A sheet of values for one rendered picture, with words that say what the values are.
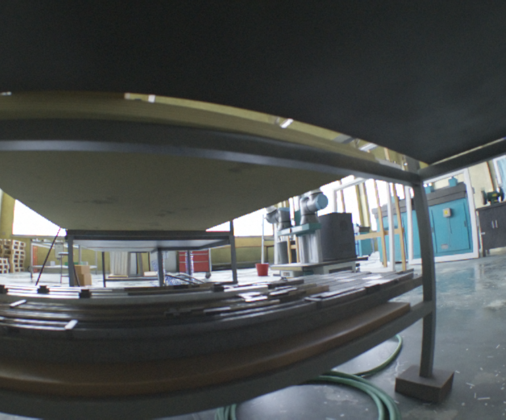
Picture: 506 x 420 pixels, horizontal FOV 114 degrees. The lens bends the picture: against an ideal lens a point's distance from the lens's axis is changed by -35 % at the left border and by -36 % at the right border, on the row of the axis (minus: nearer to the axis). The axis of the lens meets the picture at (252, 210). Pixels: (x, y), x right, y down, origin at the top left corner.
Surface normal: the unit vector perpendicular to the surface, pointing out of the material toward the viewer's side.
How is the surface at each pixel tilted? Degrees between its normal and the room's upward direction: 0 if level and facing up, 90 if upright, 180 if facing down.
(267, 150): 90
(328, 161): 90
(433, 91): 180
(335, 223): 90
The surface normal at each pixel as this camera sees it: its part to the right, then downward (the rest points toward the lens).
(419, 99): 0.07, 0.98
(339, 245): 0.40, -0.19
